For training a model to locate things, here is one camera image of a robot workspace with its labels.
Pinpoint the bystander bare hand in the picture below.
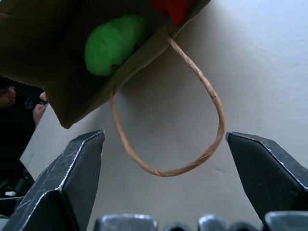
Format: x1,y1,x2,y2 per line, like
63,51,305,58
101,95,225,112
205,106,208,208
33,91,48,128

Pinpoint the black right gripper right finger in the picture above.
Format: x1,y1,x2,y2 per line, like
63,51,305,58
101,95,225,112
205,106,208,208
225,131,308,224

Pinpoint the bystander in black clothing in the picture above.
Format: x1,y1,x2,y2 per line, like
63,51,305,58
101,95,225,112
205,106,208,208
0,76,49,217

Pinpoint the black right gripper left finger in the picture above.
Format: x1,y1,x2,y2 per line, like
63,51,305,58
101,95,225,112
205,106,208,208
3,129,106,231

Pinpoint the red plush toy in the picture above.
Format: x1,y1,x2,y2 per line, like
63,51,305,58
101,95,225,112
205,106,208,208
151,0,193,27

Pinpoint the green plush toy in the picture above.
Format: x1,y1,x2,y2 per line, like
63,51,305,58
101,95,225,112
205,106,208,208
84,14,149,77

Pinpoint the brown paper bag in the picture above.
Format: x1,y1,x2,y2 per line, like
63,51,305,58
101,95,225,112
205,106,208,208
0,0,227,178

